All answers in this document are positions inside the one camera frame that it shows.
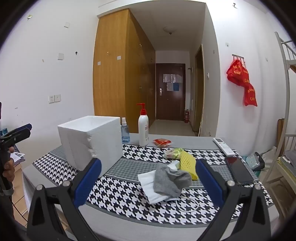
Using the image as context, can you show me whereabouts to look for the white lotion bottle red pump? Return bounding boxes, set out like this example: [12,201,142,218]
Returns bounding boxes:
[136,103,149,147]

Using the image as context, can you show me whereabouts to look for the red snack packet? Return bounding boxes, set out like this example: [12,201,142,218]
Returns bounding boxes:
[153,138,173,147]

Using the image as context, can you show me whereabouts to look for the yellow foam net sleeve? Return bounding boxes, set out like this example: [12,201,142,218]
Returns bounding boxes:
[180,151,199,181]

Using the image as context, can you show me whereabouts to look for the person's left hand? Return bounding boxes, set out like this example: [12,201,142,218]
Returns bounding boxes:
[4,147,16,183]

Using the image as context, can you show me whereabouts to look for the printed paper booklet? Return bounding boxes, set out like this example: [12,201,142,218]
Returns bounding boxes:
[11,152,25,164]

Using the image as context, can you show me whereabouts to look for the dark brown door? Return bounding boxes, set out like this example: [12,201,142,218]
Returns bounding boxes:
[156,63,186,120]

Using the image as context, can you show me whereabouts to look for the black smartphone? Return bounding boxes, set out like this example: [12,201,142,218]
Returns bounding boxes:
[224,156,254,186]

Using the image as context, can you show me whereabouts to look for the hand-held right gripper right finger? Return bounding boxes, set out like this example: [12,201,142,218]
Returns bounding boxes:
[195,159,272,241]

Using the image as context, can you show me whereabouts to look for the wooden boards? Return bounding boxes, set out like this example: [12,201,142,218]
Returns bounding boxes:
[277,119,285,151]

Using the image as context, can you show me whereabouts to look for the grey sock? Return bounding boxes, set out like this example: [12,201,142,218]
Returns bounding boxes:
[154,162,193,198]

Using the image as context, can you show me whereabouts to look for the wooden wardrobe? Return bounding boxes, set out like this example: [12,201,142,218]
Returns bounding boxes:
[93,8,156,133]

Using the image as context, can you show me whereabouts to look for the white metal bunk bed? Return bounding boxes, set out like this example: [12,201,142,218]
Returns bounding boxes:
[264,31,296,186]

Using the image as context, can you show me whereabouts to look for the houndstooth table cloth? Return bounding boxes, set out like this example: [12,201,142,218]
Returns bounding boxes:
[33,142,274,223]

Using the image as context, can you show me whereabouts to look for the red plastic bag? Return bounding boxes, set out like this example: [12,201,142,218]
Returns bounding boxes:
[243,83,258,107]
[226,59,250,87]

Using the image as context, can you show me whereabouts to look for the blue spray bottle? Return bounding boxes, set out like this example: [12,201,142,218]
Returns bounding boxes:
[121,117,130,143]

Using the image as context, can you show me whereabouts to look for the white cable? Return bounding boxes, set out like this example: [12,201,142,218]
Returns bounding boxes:
[174,193,200,213]

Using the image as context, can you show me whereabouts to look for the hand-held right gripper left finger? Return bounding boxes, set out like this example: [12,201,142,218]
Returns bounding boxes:
[26,158,109,241]

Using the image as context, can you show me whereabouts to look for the light blue face mask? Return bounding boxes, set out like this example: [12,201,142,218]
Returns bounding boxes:
[137,170,181,205]

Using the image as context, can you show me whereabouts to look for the light wooden side door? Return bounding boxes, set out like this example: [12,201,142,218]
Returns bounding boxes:
[194,44,205,133]

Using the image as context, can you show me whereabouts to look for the white remote control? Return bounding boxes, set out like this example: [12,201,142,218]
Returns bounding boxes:
[213,137,235,156]

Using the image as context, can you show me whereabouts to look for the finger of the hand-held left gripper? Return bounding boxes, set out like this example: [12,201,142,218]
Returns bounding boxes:
[0,123,32,146]

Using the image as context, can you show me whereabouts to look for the green snack packet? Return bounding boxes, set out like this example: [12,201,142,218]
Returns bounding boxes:
[163,148,185,161]

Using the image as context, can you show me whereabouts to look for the white foam box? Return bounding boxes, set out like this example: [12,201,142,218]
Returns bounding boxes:
[57,116,123,179]

